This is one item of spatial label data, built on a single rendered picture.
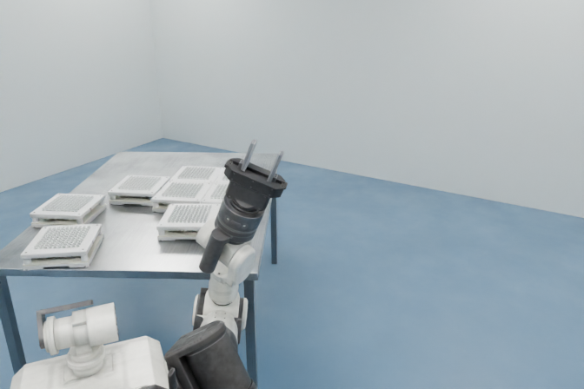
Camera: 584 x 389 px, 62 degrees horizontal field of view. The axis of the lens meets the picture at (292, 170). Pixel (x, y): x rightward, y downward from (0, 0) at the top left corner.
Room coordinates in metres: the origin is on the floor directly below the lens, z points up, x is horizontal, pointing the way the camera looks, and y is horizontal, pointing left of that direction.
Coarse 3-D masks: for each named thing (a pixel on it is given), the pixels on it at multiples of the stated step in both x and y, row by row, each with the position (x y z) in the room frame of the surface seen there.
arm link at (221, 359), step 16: (224, 336) 0.75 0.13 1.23; (208, 352) 0.72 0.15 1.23; (224, 352) 0.73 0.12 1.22; (192, 368) 0.72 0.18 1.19; (208, 368) 0.71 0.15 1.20; (224, 368) 0.71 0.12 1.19; (240, 368) 0.73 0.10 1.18; (208, 384) 0.70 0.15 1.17; (224, 384) 0.70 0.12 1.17; (240, 384) 0.71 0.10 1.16
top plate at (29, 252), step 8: (88, 224) 1.89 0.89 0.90; (96, 224) 1.89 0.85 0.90; (40, 232) 1.82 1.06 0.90; (88, 232) 1.82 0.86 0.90; (96, 232) 1.82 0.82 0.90; (32, 240) 1.75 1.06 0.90; (56, 240) 1.75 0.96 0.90; (88, 240) 1.75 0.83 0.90; (32, 248) 1.68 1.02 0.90; (48, 248) 1.68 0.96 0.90; (56, 248) 1.68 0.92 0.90; (64, 248) 1.68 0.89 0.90; (72, 248) 1.68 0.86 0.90; (80, 248) 1.68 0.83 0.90; (88, 248) 1.69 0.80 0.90; (24, 256) 1.63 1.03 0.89; (32, 256) 1.64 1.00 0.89; (40, 256) 1.64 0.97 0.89; (48, 256) 1.64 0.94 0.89; (56, 256) 1.65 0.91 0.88
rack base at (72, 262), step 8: (96, 240) 1.84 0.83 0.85; (96, 248) 1.79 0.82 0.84; (72, 256) 1.70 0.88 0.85; (88, 256) 1.70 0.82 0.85; (32, 264) 1.64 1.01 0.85; (40, 264) 1.64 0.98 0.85; (48, 264) 1.64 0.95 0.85; (56, 264) 1.65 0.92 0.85; (64, 264) 1.65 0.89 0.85; (72, 264) 1.65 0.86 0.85; (80, 264) 1.66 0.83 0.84; (88, 264) 1.66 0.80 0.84
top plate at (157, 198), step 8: (168, 184) 2.36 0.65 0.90; (208, 184) 2.36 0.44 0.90; (160, 192) 2.26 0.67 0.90; (200, 192) 2.26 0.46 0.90; (152, 200) 2.17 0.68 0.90; (160, 200) 2.17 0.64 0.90; (168, 200) 2.16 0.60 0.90; (176, 200) 2.16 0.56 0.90; (184, 200) 2.16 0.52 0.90; (192, 200) 2.16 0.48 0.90; (200, 200) 2.16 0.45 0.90
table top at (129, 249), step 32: (128, 160) 2.97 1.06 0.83; (160, 160) 2.97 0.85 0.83; (192, 160) 2.97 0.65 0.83; (224, 160) 2.97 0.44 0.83; (256, 160) 2.97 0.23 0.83; (96, 192) 2.43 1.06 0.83; (128, 224) 2.04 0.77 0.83; (0, 256) 1.74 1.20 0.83; (96, 256) 1.74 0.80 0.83; (128, 256) 1.74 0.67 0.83; (160, 256) 1.74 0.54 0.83; (192, 256) 1.74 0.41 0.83; (256, 256) 1.75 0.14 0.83
